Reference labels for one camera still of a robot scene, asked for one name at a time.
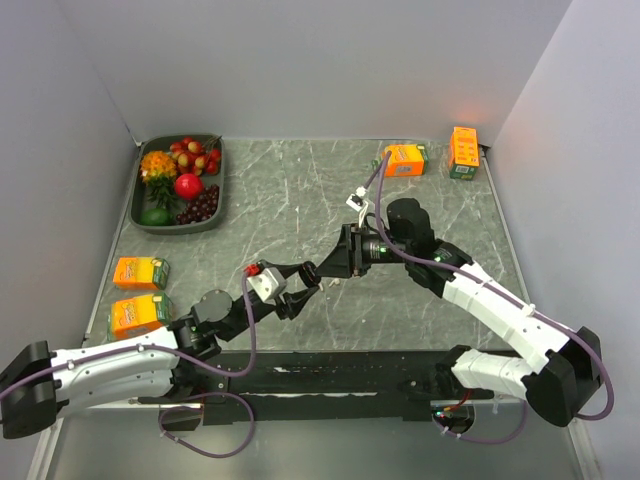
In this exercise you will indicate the orange box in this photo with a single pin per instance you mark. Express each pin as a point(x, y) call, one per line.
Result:
point(141, 273)
point(139, 315)
point(405, 160)

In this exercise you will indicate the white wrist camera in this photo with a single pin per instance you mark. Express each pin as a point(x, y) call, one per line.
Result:
point(359, 202)
point(266, 279)

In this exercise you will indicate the orange box upper left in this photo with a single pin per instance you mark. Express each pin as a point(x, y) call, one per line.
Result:
point(141, 273)

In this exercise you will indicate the orange box top centre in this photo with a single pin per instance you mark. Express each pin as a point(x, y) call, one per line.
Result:
point(405, 160)

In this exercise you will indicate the orange green carton upright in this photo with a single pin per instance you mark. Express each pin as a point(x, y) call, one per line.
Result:
point(464, 157)

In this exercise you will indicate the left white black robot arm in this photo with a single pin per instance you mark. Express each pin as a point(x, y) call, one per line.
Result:
point(40, 385)

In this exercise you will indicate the orange yellow toy pineapple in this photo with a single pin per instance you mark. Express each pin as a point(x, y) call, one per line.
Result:
point(158, 173)

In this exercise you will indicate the orange box lower left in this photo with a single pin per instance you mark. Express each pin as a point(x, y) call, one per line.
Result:
point(139, 315)

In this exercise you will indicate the dark green fruit tray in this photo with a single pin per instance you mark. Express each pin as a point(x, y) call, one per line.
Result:
point(139, 201)

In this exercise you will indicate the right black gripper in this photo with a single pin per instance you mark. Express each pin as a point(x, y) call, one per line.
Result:
point(348, 257)

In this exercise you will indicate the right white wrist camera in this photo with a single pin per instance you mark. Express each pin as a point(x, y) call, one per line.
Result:
point(359, 202)

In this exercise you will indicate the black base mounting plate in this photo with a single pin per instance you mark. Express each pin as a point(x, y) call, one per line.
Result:
point(323, 385)

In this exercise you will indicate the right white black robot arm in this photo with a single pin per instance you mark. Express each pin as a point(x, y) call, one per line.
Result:
point(555, 369)

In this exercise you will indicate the dark purple grape bunch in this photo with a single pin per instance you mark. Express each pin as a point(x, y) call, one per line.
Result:
point(201, 208)

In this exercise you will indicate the red yellow cherry bunch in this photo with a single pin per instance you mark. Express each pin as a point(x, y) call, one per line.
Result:
point(197, 157)

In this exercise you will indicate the red toy apple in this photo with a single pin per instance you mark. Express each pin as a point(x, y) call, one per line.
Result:
point(188, 186)

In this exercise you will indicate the green toy avocado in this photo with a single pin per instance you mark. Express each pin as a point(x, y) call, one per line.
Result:
point(156, 217)

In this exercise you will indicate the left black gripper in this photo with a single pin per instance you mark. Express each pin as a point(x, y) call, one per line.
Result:
point(293, 302)

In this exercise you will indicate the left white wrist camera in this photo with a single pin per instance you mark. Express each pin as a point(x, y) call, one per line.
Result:
point(266, 279)

